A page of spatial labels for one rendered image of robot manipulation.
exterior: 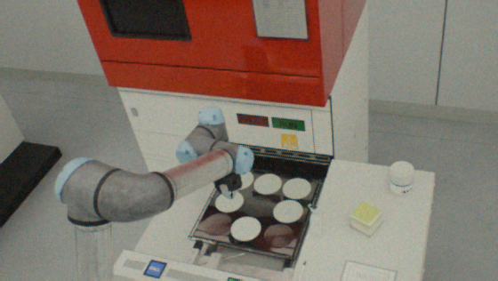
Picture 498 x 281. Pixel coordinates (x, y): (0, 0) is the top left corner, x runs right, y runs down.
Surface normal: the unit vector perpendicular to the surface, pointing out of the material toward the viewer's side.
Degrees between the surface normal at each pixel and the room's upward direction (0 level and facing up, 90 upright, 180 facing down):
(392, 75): 90
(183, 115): 90
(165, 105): 90
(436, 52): 90
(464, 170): 0
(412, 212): 0
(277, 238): 0
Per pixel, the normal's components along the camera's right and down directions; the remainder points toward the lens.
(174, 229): -0.14, -0.75
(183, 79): -0.33, 0.65
